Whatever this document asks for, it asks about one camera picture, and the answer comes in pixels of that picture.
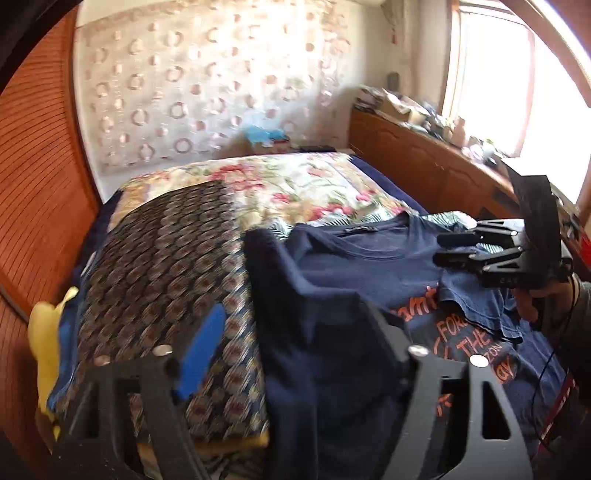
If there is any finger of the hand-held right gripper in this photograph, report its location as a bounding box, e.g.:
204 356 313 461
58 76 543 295
433 246 533 291
436 220 528 249

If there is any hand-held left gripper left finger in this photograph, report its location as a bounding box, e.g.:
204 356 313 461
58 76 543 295
51 304 228 480

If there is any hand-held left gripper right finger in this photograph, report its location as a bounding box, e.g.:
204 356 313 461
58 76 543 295
365 302 533 480

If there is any navy printed t-shirt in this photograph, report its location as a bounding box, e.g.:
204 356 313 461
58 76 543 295
242 213 573 480

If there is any person's right hand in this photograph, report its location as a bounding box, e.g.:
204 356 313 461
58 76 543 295
513 282 577 332

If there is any wooden cabinet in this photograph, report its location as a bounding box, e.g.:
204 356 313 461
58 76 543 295
348 106 591 278

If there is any brown geometric patterned cloth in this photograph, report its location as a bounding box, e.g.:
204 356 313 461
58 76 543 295
76 180 271 444

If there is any blue cloth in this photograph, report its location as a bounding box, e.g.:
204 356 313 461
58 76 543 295
46 295 95 411

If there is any open cardboard box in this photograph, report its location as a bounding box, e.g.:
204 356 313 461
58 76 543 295
378 89 428 124

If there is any window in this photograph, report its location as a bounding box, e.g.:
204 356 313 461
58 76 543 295
438 0 591 206

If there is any yellow cloth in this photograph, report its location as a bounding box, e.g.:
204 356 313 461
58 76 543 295
28 286 80 441

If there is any floral bedspread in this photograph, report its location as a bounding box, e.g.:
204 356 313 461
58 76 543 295
108 151 430 234

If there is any box with blue top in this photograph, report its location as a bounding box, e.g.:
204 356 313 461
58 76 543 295
241 124 291 154

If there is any ribbed wooden wardrobe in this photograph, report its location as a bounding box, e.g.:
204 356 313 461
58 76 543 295
0 18 103 462

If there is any black cable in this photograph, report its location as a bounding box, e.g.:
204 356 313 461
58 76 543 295
531 272 583 448

